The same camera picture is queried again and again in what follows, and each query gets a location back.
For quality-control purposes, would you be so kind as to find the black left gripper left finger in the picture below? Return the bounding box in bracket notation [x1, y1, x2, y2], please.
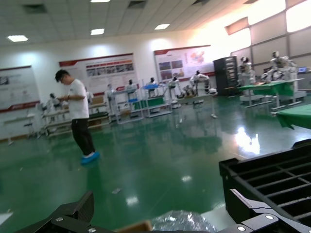
[14, 190, 103, 233]

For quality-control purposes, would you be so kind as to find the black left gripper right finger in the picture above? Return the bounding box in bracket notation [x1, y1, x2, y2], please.
[229, 189, 311, 233]

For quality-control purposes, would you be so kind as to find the silver anti-static bag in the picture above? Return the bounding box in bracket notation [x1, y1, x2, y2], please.
[150, 210, 219, 233]

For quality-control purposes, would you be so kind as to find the black slotted plastic container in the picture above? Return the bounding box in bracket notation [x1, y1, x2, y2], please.
[218, 138, 311, 219]

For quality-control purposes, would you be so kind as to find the brown cardboard box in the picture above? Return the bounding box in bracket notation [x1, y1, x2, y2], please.
[116, 219, 153, 233]

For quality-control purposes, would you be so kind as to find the long conveyor rack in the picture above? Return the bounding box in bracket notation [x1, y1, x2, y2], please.
[41, 103, 110, 136]

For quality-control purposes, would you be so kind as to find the white table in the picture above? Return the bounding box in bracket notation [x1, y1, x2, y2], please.
[174, 93, 218, 119]
[3, 114, 41, 146]

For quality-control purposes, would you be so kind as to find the green cloth table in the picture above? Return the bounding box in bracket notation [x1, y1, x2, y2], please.
[239, 78, 306, 110]
[276, 104, 311, 131]

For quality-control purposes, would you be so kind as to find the person in white shirt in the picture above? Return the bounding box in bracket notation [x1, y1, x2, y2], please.
[54, 69, 102, 166]

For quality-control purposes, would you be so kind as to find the white pipe shelf rack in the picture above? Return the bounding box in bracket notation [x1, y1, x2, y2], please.
[143, 83, 173, 119]
[112, 88, 145, 125]

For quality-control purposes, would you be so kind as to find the black server rack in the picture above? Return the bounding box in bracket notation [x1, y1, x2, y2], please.
[213, 55, 239, 97]

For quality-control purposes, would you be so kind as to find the wall poster board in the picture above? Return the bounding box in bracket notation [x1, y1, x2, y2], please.
[59, 52, 136, 97]
[0, 65, 41, 114]
[153, 45, 216, 83]

